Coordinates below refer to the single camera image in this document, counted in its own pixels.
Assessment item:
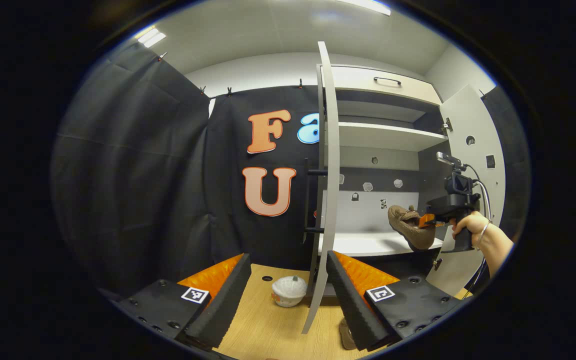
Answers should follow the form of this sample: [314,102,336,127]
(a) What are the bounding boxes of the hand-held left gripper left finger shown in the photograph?
[118,252,253,351]

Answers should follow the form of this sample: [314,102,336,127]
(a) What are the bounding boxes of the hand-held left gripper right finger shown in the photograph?
[326,250,461,352]

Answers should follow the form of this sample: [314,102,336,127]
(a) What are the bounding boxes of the brown shoe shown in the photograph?
[387,204,444,252]
[339,317,360,351]

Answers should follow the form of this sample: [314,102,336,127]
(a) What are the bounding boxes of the white shoe cabinet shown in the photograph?
[319,64,454,283]

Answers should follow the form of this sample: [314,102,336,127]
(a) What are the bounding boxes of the white cabinet door phone sticker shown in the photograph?
[302,41,341,335]

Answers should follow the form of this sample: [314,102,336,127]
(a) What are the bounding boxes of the white cabinet drawer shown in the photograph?
[325,65,443,107]

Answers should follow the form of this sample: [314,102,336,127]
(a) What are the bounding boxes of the black backdrop cloth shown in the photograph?
[50,42,329,301]

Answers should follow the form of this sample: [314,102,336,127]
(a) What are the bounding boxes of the ceiling light panel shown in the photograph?
[135,27,167,49]
[335,0,392,17]

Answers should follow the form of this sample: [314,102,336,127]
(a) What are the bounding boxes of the black and white cable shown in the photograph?
[464,162,493,296]

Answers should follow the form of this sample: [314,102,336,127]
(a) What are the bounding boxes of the silver bracelet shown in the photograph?
[475,220,493,250]

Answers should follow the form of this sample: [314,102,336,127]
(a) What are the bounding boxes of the black door handle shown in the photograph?
[303,157,329,246]

